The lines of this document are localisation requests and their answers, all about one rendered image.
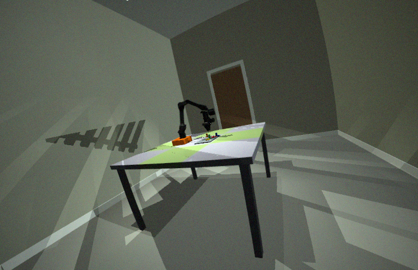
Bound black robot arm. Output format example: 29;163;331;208
178;100;215;139

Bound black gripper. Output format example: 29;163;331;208
202;116;212;131

